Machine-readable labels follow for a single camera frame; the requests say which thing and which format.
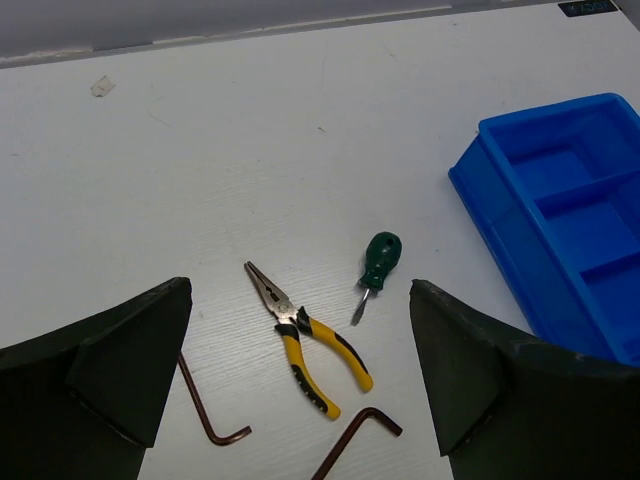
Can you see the dark logo sticker right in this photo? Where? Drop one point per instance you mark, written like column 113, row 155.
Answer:
column 574, row 9

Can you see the yellow black needle-nose pliers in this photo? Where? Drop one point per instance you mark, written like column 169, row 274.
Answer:
column 291, row 322

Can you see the clear tape scrap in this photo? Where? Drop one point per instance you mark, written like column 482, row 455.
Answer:
column 102, row 87

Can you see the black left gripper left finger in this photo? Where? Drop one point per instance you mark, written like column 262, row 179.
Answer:
column 86, row 401

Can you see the blue divided plastic bin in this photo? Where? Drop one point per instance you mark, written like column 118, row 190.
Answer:
column 554, row 193

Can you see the green stubby screwdriver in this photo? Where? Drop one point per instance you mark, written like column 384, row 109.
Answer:
column 381, row 257

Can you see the thick large hex key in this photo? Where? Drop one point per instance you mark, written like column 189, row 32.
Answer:
column 349, row 433

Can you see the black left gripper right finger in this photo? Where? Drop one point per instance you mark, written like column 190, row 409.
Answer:
column 508, row 405

